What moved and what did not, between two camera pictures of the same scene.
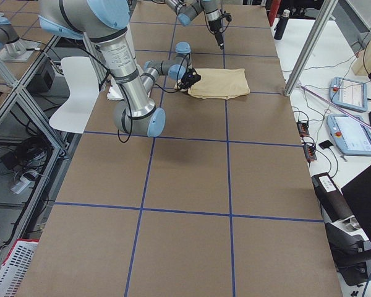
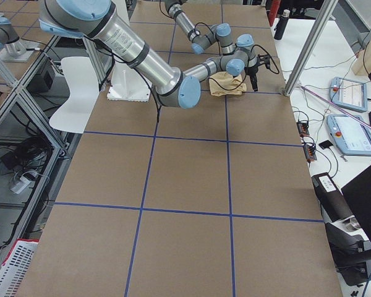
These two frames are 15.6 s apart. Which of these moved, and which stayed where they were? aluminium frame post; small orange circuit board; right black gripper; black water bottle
Moved: right black gripper
Stayed: aluminium frame post; small orange circuit board; black water bottle
